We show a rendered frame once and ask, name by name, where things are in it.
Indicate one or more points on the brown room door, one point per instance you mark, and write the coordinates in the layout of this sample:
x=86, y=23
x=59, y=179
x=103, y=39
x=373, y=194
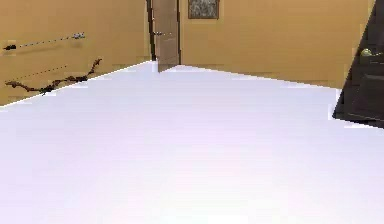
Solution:
x=166, y=36

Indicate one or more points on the brown twisted branch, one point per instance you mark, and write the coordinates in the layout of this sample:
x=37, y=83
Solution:
x=53, y=84

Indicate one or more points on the thin grey rod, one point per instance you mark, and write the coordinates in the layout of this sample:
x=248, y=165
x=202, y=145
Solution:
x=43, y=41

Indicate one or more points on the dark brown shelf unit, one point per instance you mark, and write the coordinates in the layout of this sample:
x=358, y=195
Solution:
x=366, y=86

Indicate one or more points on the small green round object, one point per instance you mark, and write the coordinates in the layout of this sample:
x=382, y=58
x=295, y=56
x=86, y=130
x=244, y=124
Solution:
x=366, y=52

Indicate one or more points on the framed grey wall picture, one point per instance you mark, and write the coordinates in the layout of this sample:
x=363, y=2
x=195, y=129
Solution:
x=203, y=8

